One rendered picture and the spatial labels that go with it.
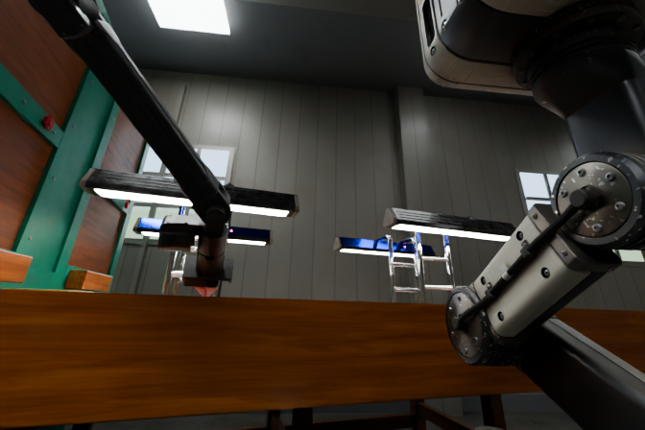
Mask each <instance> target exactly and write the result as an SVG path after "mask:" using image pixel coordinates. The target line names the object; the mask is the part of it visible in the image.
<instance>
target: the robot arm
mask: <svg viewBox="0 0 645 430"><path fill-rule="evenodd" d="M28 1H29V3H30V4H31V6H32V7H33V8H34V9H35V10H36V11H37V12H38V13H39V14H41V15H42V16H43V17H44V18H45V19H46V21H47V22H48V23H49V24H50V26H51V27H52V28H53V29H54V31H55V32H56V33H57V35H58V36H59V37H60V38H62V39H63V40H64V42H65V43H66V44H67V45H68V47H69V48H70V49H71V50H72V51H73V52H74V53H75V54H76V55H77V56H78V57H80V58H81V60H82V61H83V62H84V63H85V65H86V66H87V67H88V68H89V69H90V71H91V72H92V73H93V74H94V76H95V77H96V78H97V79H98V81H99V82H100V83H101V85H102V86H103V87H104V88H105V90H106V91H107V93H108V94H109V95H110V96H111V98H112V99H113V100H114V102H115V103H116V104H117V105H118V107H119V108H121V110H122V111H123V112H124V113H125V115H126V116H127V117H128V119H129V120H130V121H131V123H132V124H133V125H134V127H135V128H136V129H137V130H138V132H139V133H140V134H141V136H142V137H143V138H144V139H145V141H146V142H147V143H148V145H149V146H150V147H151V148H152V150H153V151H154V152H155V154H156V155H157V156H158V158H159V159H160V160H161V162H162V163H163V164H164V165H165V167H166V168H167V169H168V171H169V172H170V173H171V175H172V176H173V177H174V179H175V180H176V181H177V183H178V184H179V187H180V189H181V191H182V192H183V194H184V195H185V197H186V198H187V199H188V200H189V202H191V203H192V208H193V209H194V211H195V212H196V213H197V214H194V213H190V215H166V216H165V217H164V218H163V220H162V222H161V225H160V228H159V234H158V251H191V248H194V246H195V238H196V235H199V238H198V248H197V256H188V257H187V260H186V263H185V266H184V269H183V272H182V277H181V280H182V281H183V286H194V287H195V289H196V290H197V291H198V292H199V293H200V294H201V295H202V296H203V297H209V296H210V295H211V294H213V293H214V292H215V291H216V290H217V289H218V284H219V280H221V281H229V283H231V280H232V274H233V265H234V259H232V258H225V252H226V245H227V232H228V228H227V226H226V225H225V224H226V223H227V222H228V220H229V219H230V216H231V206H230V196H229V193H228V192H227V191H226V189H225V188H224V186H223V185H222V184H221V182H220V181H219V180H217V179H216V177H215V176H214V174H213V173H212V172H211V170H210V169H209V168H208V167H207V166H206V165H205V164H204V163H203V161H202V159H201V158H200V157H199V155H198V154H197V152H196V151H195V149H194V148H193V147H192V145H191V144H190V142H189V141H188V139H187V138H186V137H185V135H184V134H183V132H182V131H181V129H180V128H179V126H178V125H177V123H176V122H175V120H174V119H173V118H172V116H171V115H170V113H169V112H168V110H167V109H166V108H165V106H164V105H163V104H162V103H161V101H160V100H159V99H158V97H157V96H156V94H155V92H154V91H153V90H152V88H151V87H150V85H149V84H148V82H147V81H146V80H145V78H144V77H143V75H142V74H141V72H140V71H139V70H138V68H137V67H136V65H135V64H134V62H133V61H132V60H131V58H130V56H129V55H128V53H127V51H125V49H124V48H123V46H122V44H121V42H120V40H119V38H118V36H117V35H116V33H115V32H114V31H113V30H112V28H111V27H110V25H109V24H108V23H106V21H105V20H104V18H103V17H102V16H101V14H100V13H99V8H98V5H97V2H96V0H28ZM207 287H208V288H207Z"/></svg>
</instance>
